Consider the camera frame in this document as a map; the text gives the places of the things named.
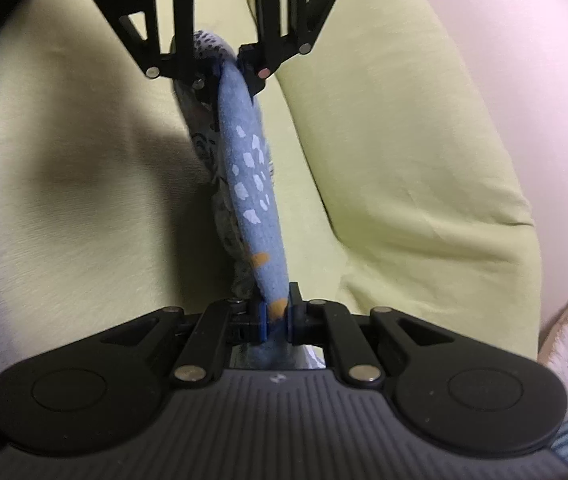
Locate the blue patterned garment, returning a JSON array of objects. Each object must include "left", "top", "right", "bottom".
[{"left": 173, "top": 30, "right": 325, "bottom": 370}]

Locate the yellow-green sofa cover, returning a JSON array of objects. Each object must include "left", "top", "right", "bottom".
[{"left": 0, "top": 0, "right": 541, "bottom": 371}]

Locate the beige cloth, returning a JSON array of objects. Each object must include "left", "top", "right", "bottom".
[{"left": 538, "top": 302, "right": 568, "bottom": 396}]

